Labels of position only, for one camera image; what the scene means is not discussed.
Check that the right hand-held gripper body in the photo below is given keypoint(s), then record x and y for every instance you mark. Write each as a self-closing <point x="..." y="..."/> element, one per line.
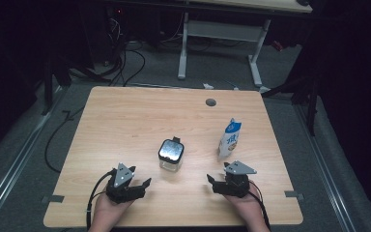
<point x="235" y="187"/>

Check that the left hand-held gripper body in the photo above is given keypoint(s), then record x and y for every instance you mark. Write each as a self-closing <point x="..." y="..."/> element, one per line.
<point x="122" y="193"/>

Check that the white and blue milk pouch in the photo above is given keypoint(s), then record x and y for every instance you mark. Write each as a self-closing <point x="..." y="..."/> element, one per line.
<point x="229" y="140"/>

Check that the glass jar with black lid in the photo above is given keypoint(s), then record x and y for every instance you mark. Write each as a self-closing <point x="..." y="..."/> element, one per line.
<point x="170" y="153"/>

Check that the person's left hand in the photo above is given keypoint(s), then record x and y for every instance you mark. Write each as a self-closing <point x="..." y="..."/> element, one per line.
<point x="106" y="211"/>

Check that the person's right hand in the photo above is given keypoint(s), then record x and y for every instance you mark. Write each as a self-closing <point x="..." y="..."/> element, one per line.
<point x="249" y="209"/>

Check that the grey tape strip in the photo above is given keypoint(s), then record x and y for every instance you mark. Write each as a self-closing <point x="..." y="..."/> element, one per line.
<point x="53" y="199"/>
<point x="293" y="194"/>

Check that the grey round table grommet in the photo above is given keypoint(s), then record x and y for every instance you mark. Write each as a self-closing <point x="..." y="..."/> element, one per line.
<point x="210" y="102"/>

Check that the white scrap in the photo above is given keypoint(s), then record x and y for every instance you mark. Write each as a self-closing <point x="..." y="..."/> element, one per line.
<point x="207" y="86"/>

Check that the black metal stand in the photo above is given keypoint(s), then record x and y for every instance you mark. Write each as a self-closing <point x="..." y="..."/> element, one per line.
<point x="48" y="87"/>
<point x="312" y="106"/>

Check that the small red item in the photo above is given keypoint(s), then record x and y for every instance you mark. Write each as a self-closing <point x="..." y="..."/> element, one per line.
<point x="277" y="45"/>

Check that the white-framed desk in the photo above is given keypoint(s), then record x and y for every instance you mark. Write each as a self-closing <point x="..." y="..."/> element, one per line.
<point x="220" y="30"/>

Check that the metal floor rail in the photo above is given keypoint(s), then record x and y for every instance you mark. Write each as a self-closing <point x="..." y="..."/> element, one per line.
<point x="16" y="167"/>
<point x="327" y="174"/>

